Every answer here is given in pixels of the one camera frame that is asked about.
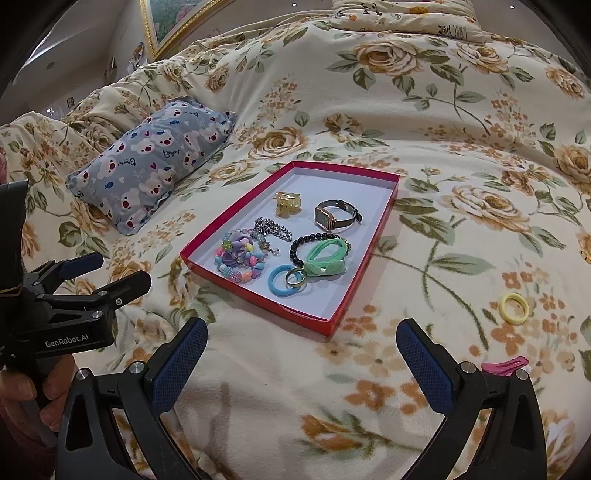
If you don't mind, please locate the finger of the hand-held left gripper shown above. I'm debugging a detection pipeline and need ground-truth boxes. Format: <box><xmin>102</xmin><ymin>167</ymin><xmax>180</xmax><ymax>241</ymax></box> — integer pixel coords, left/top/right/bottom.
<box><xmin>34</xmin><ymin>252</ymin><xmax>104</xmax><ymax>287</ymax></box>
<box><xmin>88</xmin><ymin>270</ymin><xmax>152</xmax><ymax>309</ymax></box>

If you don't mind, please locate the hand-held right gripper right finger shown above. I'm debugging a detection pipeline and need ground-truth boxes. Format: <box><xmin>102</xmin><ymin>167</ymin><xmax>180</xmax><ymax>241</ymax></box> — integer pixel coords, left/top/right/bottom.
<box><xmin>396</xmin><ymin>318</ymin><xmax>548</xmax><ymax>480</ymax></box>

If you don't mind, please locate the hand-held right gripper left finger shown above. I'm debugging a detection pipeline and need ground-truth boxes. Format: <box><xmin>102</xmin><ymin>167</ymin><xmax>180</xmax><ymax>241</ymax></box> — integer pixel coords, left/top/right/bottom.
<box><xmin>53</xmin><ymin>318</ymin><xmax>208</xmax><ymax>480</ymax></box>

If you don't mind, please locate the yellow hair tie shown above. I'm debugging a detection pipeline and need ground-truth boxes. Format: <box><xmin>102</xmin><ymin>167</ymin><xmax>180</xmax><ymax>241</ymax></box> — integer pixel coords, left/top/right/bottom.
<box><xmin>500</xmin><ymin>292</ymin><xmax>533</xmax><ymax>324</ymax></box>

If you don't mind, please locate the colourful bead bracelet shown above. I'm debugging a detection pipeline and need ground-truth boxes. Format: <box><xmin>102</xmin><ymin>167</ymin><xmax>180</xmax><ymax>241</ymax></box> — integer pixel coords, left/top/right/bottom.
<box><xmin>213</xmin><ymin>231</ymin><xmax>280</xmax><ymax>284</ymax></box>

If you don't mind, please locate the blue hair tie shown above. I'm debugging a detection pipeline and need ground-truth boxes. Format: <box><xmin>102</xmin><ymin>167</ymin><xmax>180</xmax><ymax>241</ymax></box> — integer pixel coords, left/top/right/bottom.
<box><xmin>268</xmin><ymin>264</ymin><xmax>309</xmax><ymax>297</ymax></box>

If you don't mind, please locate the green bow hair tie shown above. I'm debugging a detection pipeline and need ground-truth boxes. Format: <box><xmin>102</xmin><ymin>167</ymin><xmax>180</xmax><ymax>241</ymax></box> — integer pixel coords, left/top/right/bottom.
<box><xmin>302</xmin><ymin>237</ymin><xmax>348</xmax><ymax>278</ymax></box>

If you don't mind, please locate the silver chain bracelet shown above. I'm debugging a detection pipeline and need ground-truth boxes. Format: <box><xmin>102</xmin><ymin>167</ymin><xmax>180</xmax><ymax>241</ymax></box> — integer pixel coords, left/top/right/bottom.
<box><xmin>253</xmin><ymin>217</ymin><xmax>294</xmax><ymax>243</ymax></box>

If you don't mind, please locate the black bead bracelet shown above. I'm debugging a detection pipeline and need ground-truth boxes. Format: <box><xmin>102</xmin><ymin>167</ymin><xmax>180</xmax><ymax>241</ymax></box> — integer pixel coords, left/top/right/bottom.
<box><xmin>289</xmin><ymin>233</ymin><xmax>352</xmax><ymax>268</ymax></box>

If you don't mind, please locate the red jewelry box tray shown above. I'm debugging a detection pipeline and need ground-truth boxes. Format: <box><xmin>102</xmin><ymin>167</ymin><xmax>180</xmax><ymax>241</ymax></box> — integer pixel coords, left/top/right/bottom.
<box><xmin>180</xmin><ymin>161</ymin><xmax>400</xmax><ymax>337</ymax></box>

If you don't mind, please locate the person's left hand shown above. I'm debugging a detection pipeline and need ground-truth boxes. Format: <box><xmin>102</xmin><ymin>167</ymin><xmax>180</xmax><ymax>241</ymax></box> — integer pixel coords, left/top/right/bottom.
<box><xmin>0</xmin><ymin>357</ymin><xmax>77</xmax><ymax>448</ymax></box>

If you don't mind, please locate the pink hair clip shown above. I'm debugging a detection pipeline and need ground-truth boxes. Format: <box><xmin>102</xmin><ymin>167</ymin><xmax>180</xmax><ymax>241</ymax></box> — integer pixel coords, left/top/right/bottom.
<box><xmin>480</xmin><ymin>355</ymin><xmax>529</xmax><ymax>377</ymax></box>

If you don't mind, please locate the grey bear-print pillow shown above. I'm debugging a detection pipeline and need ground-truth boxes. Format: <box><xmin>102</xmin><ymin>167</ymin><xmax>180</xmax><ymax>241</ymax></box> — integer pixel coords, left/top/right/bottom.
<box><xmin>65</xmin><ymin>97</ymin><xmax>237</xmax><ymax>236</ymax></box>

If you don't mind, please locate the gold-faced wristwatch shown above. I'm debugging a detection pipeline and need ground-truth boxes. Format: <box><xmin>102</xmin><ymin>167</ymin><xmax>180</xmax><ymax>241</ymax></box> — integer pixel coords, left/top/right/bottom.
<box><xmin>315</xmin><ymin>200</ymin><xmax>363</xmax><ymax>232</ymax></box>

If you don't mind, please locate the gold hair claw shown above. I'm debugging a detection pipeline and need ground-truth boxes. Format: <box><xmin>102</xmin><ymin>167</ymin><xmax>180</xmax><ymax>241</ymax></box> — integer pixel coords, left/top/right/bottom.
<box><xmin>274</xmin><ymin>191</ymin><xmax>304</xmax><ymax>217</ymax></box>

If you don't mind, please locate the floral blanket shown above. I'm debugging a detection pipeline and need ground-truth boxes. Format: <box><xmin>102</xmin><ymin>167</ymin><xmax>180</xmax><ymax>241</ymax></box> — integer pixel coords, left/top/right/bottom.
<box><xmin>0</xmin><ymin>18</ymin><xmax>591</xmax><ymax>480</ymax></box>

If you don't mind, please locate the gold-framed painting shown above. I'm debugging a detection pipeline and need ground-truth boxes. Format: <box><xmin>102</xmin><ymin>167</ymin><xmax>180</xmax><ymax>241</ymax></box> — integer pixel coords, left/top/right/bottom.
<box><xmin>140</xmin><ymin>0</ymin><xmax>236</xmax><ymax>61</ymax></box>

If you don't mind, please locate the cream panda-print pillow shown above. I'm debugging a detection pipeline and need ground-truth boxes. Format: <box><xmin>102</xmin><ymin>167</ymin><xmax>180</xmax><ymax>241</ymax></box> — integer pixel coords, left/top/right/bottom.
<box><xmin>331</xmin><ymin>0</ymin><xmax>485</xmax><ymax>44</ymax></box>

